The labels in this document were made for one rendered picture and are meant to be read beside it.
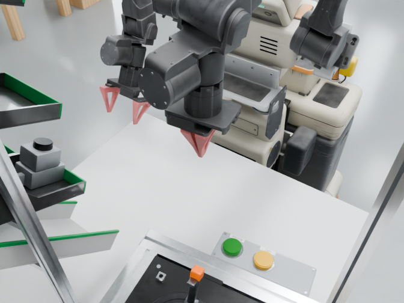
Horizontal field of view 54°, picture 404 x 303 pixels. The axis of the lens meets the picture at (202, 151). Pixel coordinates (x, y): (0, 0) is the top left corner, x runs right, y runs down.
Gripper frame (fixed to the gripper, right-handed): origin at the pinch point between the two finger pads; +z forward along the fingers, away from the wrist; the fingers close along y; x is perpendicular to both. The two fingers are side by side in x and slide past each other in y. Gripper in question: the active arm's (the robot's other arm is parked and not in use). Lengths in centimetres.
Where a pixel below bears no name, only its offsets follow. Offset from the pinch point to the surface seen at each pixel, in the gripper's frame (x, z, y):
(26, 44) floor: 170, 119, -247
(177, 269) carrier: -7.4, 26.9, -1.5
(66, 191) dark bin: -15.7, 2.3, -15.9
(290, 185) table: 35, 37, 11
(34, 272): -17, 38, -34
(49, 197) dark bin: -18.5, 1.1, -16.4
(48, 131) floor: 91, 122, -153
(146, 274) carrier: -10.9, 27.1, -6.4
